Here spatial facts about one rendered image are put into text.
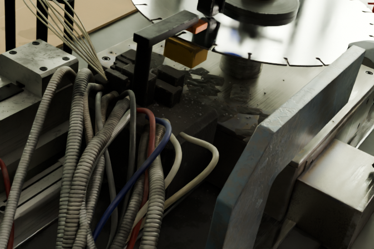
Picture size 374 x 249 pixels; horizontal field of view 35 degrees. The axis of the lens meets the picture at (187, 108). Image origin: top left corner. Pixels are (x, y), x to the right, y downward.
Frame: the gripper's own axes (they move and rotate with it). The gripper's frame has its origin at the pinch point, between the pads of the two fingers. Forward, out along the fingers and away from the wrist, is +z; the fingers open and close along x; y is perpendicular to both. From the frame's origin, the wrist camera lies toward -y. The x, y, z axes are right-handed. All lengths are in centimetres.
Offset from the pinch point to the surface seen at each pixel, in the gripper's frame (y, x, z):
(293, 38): -3.8, 9.9, 4.0
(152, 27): -21.5, 15.2, 7.2
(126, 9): 13, 19, 55
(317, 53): -4.3, 7.8, 0.7
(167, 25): -19.7, 15.0, 6.9
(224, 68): -2.4, 7.2, 17.4
